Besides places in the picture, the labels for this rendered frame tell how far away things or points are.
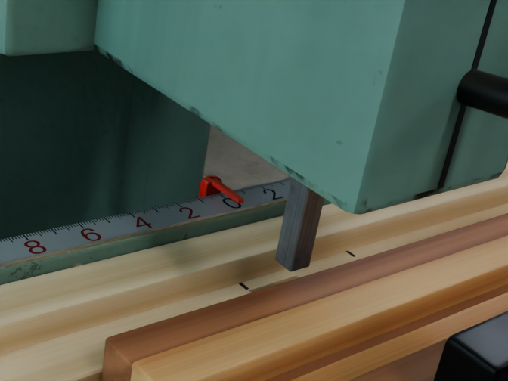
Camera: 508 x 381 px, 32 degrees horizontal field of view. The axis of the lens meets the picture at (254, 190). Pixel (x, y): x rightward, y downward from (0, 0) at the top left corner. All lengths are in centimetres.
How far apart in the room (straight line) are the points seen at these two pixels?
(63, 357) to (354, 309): 9
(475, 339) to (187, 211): 14
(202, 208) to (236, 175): 231
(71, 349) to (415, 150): 12
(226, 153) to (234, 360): 252
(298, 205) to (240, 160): 243
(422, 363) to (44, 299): 12
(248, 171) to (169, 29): 238
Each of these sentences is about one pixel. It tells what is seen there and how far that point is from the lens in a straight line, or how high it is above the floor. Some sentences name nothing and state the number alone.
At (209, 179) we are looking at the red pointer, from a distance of 33.
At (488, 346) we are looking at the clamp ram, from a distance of 21.
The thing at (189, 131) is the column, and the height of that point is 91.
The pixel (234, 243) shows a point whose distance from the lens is 31.
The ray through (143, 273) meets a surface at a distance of 29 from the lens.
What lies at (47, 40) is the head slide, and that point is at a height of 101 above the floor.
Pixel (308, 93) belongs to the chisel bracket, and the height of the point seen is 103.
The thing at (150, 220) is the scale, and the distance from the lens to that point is 31.
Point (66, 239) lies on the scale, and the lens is 29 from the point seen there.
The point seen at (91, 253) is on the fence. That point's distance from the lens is 29.
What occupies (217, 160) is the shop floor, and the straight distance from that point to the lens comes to 270.
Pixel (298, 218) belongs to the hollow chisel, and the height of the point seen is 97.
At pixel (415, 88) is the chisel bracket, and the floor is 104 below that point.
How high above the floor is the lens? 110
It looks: 26 degrees down
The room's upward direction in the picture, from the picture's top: 10 degrees clockwise
